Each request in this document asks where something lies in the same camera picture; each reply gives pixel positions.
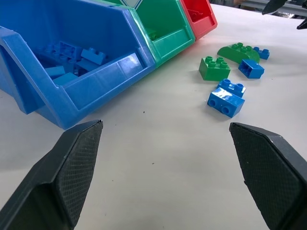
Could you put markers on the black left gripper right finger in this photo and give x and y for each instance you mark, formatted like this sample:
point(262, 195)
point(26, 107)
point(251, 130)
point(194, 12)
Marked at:
point(271, 175)

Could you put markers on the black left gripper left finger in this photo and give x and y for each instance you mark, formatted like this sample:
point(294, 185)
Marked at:
point(48, 182)

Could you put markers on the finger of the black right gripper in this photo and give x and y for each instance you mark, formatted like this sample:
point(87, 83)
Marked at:
point(303, 24)
point(273, 6)

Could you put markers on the small blue toy brick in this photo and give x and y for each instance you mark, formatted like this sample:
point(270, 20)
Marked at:
point(263, 54)

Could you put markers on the green curved toy brick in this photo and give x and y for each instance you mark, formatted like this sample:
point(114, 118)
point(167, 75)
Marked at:
point(231, 51)

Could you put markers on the blue hollow-side toy brick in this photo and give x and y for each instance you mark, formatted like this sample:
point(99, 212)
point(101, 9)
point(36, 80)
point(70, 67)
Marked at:
point(255, 69)

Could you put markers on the red plastic storage bin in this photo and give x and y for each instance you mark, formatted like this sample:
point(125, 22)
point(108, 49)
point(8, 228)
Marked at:
point(206, 30)

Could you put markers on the red toy brick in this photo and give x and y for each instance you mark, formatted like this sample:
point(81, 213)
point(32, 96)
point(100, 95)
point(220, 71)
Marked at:
point(195, 14)

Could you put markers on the large glossy blue toy brick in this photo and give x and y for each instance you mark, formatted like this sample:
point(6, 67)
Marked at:
point(225, 100)

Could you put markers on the green square toy brick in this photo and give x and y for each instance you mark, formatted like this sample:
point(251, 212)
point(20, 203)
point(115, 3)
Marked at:
point(212, 72)

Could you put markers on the blue two-stud toy brick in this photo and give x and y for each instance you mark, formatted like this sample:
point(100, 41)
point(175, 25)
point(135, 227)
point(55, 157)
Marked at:
point(227, 85)

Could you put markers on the flat blue toy brick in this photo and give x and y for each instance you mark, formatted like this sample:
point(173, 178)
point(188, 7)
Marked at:
point(66, 78)
point(54, 71)

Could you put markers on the green plastic storage bin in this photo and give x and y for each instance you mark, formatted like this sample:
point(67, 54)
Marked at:
point(163, 19)

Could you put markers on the blue plastic storage bin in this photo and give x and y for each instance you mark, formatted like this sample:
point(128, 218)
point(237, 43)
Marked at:
point(96, 24)

